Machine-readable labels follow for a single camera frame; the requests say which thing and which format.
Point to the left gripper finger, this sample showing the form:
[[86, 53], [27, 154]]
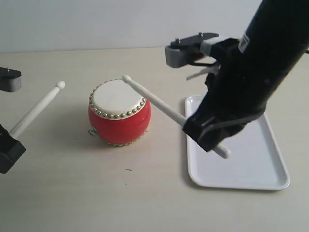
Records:
[[10, 150]]

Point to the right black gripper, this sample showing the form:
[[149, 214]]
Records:
[[250, 71]]

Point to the wooden drumstick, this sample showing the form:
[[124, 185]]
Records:
[[31, 115], [221, 150]]

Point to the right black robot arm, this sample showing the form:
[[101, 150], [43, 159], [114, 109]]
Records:
[[280, 19]]

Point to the small red drum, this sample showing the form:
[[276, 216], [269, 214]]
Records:
[[118, 114]]

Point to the white plastic tray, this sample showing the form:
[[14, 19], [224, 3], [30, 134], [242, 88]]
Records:
[[255, 162]]

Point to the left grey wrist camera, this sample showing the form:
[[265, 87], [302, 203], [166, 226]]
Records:
[[10, 80]]

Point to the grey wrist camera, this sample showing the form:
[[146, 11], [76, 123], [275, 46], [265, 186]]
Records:
[[188, 50], [10, 80]]

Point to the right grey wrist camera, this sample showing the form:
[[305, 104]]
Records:
[[188, 50]]

